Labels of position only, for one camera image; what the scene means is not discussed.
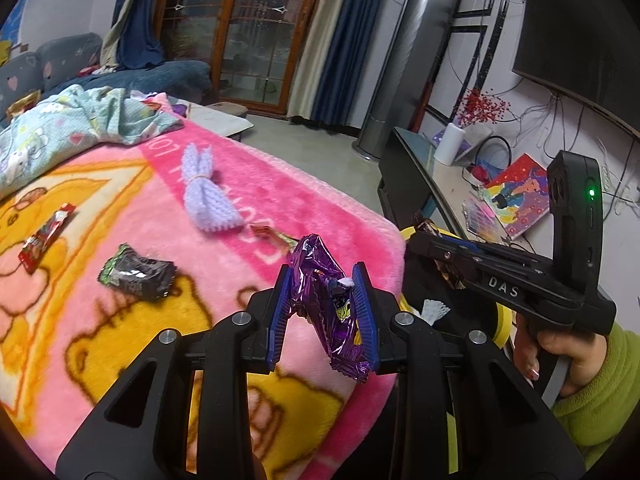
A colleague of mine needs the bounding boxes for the red gold candy wrapper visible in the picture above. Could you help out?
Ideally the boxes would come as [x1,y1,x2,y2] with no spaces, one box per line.
[250,222,299,254]

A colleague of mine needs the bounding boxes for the white floor mat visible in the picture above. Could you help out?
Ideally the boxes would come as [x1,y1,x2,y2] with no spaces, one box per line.
[190,102,256,137]

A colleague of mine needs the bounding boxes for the wooden glass sliding door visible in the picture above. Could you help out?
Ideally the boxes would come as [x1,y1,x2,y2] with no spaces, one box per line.
[150,0,326,111]

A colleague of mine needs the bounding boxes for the red snack wrapper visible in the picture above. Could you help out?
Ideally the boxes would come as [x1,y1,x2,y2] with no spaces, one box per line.
[17,203,77,275]

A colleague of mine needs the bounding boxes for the gold red box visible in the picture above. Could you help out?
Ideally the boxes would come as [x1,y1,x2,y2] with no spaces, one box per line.
[5,89,42,117]

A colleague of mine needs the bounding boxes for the pink purple packets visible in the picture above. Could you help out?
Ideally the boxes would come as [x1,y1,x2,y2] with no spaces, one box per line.
[131,89,190,117]

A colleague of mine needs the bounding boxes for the purple foil wrapper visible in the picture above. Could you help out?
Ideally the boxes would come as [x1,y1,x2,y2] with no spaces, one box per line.
[287,233,373,383]

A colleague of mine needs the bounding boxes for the purple card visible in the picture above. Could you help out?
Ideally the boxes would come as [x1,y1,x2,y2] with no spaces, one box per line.
[432,124,493,162]

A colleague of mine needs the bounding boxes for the person's right hand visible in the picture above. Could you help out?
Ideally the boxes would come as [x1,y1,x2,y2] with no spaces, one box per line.
[514,310,608,401]

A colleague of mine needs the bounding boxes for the black wall television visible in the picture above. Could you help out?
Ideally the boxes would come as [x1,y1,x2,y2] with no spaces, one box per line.
[512,0,640,138]

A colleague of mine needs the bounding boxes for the glass top television stand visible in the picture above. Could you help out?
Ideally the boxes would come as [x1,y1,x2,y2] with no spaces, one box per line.
[377,127,551,256]

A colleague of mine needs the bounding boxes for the box of coloured pens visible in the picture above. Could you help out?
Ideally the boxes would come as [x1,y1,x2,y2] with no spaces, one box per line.
[462,197,502,234]

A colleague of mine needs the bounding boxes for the light blue printed quilt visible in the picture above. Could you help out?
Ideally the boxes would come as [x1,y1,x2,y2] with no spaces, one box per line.
[0,85,183,202]

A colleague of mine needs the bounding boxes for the silver tower air conditioner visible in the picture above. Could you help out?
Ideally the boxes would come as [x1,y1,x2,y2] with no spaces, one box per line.
[352,0,463,161]

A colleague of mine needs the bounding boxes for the hanging cables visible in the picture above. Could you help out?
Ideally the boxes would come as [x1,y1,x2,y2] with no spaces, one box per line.
[510,91,640,221]

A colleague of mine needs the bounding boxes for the beige curtain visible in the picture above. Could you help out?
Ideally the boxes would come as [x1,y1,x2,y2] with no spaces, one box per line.
[287,0,351,121]
[100,0,151,67]

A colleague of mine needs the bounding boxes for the pink printed blanket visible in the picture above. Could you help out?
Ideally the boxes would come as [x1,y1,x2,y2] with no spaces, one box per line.
[0,120,408,480]

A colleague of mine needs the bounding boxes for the blue curtain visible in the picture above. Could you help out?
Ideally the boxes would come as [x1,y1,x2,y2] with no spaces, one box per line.
[312,0,396,133]
[112,0,167,70]

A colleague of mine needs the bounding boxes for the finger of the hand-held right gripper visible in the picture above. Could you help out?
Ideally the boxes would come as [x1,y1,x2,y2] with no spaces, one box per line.
[407,234,476,276]
[435,232,483,257]

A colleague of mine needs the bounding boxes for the black snack wrapper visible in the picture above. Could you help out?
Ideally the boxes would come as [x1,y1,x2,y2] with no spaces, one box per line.
[100,242,178,303]

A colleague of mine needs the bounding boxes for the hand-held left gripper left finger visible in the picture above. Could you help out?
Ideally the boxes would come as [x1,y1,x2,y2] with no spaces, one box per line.
[55,264,294,480]

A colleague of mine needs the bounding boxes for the colourful picture book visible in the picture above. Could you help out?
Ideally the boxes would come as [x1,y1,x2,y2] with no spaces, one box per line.
[480,154,551,241]

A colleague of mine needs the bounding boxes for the yellow rimmed trash bin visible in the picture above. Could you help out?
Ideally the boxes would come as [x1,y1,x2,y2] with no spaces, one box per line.
[390,225,518,480]

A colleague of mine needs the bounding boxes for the red berry branches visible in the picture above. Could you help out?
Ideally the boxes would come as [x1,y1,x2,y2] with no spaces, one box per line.
[457,89,512,128]

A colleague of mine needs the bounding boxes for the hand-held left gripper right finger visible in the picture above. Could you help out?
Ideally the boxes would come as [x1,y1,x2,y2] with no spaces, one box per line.
[351,261,587,480]

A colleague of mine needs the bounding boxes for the blue patterned sofa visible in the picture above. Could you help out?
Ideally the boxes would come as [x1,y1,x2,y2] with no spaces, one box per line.
[0,32,213,121]

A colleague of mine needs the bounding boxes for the white vase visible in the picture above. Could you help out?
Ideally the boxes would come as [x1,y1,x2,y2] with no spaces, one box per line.
[434,122,466,166]

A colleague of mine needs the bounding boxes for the dark brown snack wrapper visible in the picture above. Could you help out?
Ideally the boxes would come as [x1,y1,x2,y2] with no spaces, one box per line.
[414,216,468,292]

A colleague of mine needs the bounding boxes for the black cable loop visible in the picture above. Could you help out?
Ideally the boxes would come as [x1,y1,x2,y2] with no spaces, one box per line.
[475,135,514,171]

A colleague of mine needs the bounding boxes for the lilac knitted cloth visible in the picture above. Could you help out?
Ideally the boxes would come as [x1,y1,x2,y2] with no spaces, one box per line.
[181,142,241,233]

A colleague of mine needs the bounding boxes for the green sleeved right forearm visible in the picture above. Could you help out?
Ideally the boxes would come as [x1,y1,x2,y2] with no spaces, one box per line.
[550,322,640,472]

